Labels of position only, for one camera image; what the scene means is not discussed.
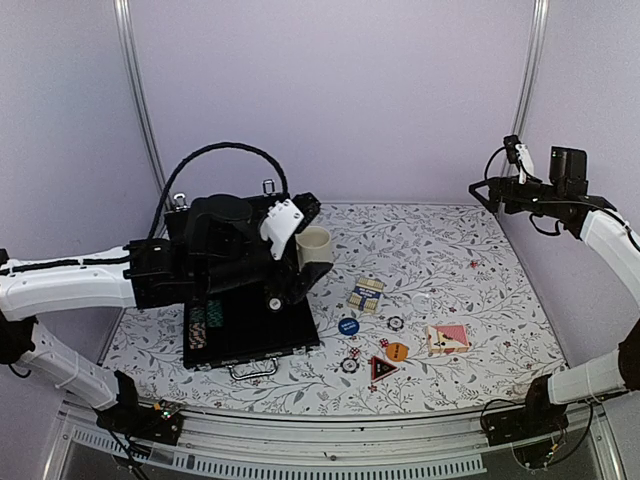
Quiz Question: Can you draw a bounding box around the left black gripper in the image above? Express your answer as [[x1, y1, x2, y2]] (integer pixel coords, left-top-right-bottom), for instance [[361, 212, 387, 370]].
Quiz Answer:
[[199, 210, 333, 302]]

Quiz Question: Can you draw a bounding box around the blue small blind button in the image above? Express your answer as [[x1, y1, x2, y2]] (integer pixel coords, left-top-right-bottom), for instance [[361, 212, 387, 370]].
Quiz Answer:
[[338, 317, 360, 336]]

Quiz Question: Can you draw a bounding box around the right aluminium frame post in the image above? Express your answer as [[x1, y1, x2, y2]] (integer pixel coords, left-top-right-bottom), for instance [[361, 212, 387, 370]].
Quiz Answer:
[[512, 0, 550, 138]]

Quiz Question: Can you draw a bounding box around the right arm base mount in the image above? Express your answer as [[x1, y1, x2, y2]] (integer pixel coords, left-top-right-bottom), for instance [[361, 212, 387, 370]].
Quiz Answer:
[[479, 374, 569, 469]]

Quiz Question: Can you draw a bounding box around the black poker set case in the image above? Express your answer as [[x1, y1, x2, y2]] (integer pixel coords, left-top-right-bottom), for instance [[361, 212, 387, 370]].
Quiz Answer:
[[161, 205, 319, 369]]

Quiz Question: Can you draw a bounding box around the left aluminium frame post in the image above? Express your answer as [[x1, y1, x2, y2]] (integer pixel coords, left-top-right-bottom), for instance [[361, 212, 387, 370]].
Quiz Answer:
[[113, 0, 166, 193]]

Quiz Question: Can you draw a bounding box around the orange big blind button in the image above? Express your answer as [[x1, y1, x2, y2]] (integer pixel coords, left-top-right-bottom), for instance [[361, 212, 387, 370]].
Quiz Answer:
[[385, 342, 409, 363]]

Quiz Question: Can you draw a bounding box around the black poker chip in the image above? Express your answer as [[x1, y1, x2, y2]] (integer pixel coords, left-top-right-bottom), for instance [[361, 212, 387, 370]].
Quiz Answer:
[[340, 358, 359, 374]]

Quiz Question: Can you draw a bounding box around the clear round dealer disc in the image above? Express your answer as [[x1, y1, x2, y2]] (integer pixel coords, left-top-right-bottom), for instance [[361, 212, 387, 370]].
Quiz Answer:
[[411, 293, 432, 313]]

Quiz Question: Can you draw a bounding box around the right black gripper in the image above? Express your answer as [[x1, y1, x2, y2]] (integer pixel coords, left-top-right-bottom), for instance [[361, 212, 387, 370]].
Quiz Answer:
[[471, 175, 565, 217]]

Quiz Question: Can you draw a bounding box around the floral table mat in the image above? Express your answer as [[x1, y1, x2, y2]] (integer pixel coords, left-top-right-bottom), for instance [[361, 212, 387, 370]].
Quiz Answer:
[[104, 204, 566, 416]]

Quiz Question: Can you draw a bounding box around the black braided left cable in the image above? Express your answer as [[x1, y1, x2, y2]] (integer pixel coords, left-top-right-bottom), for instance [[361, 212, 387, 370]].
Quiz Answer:
[[147, 142, 291, 241]]

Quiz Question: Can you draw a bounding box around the front aluminium rail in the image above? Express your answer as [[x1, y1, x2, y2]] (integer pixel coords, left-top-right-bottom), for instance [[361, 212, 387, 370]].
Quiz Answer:
[[43, 398, 632, 479]]

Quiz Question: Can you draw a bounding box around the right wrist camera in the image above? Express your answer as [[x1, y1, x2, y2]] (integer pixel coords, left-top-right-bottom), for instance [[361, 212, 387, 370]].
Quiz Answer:
[[503, 135, 534, 184]]

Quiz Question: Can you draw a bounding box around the blue playing card deck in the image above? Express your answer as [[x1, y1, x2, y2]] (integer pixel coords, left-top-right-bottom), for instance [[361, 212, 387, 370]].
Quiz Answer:
[[347, 277, 385, 314]]

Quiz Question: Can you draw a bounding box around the green chip stack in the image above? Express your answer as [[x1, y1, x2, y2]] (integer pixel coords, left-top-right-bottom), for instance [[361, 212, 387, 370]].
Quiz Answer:
[[205, 299, 224, 328]]

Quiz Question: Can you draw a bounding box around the orange chip stack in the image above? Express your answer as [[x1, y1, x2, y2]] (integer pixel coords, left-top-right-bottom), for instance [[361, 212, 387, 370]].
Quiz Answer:
[[188, 306, 207, 350]]

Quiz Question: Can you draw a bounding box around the cream ribbed cup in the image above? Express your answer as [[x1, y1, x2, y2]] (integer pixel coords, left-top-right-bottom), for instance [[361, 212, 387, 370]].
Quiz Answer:
[[295, 226, 333, 268]]

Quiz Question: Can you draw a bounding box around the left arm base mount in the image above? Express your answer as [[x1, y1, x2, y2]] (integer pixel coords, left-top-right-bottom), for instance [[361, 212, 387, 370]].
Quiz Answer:
[[95, 371, 184, 446]]

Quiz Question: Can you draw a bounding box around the red playing card deck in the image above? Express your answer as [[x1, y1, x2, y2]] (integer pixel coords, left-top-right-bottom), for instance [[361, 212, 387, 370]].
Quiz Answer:
[[426, 324, 471, 354]]

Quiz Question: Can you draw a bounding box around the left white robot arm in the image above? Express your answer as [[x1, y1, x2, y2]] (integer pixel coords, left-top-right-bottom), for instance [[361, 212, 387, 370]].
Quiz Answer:
[[1, 193, 331, 444]]

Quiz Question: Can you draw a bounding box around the blue ten poker chip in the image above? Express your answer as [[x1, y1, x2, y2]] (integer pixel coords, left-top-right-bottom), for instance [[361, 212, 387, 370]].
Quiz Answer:
[[387, 316, 404, 332]]

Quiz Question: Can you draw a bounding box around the aluminium frame post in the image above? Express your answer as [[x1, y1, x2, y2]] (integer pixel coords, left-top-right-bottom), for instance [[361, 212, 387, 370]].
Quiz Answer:
[[113, 0, 166, 193], [512, 0, 550, 138]]

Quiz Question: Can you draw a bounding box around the triangular all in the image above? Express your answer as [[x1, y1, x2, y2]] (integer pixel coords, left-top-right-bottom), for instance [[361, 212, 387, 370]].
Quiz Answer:
[[369, 356, 399, 383]]

